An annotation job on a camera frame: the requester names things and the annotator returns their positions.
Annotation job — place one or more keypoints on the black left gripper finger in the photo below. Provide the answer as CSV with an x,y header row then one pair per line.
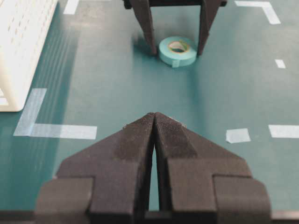
x,y
106,183
201,182
208,11
143,15

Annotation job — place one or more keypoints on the light blue tape roll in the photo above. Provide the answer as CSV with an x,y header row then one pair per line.
x,y
177,51

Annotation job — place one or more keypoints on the pale tape strip marker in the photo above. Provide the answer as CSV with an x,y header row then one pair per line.
x,y
71,7

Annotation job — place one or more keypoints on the pale tape L marker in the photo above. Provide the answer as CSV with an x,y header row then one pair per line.
x,y
27,125

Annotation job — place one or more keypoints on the white plastic lattice basket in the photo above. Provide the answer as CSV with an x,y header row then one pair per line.
x,y
24,25

